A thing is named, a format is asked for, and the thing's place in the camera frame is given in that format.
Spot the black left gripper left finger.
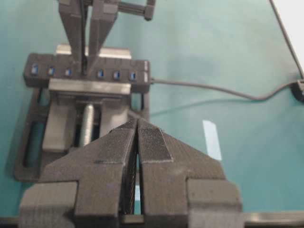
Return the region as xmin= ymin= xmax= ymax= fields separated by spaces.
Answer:
xmin=39 ymin=119 xmax=138 ymax=223

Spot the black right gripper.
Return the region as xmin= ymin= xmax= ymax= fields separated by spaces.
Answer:
xmin=59 ymin=0 xmax=156 ymax=73

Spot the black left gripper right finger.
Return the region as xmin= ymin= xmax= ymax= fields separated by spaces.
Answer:
xmin=137 ymin=119 xmax=226 ymax=219

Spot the black multi-port USB hub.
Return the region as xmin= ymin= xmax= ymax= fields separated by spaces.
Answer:
xmin=23 ymin=53 xmax=151 ymax=93

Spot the silver vise lead screw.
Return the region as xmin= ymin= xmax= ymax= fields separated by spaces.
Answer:
xmin=79 ymin=104 xmax=95 ymax=147

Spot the blue tape strip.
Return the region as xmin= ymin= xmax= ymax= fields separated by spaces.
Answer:
xmin=202 ymin=120 xmax=222 ymax=161

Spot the black bench vise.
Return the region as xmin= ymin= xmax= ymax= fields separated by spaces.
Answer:
xmin=14 ymin=45 xmax=149 ymax=182

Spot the black hub power cable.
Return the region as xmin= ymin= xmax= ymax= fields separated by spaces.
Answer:
xmin=150 ymin=0 xmax=304 ymax=103

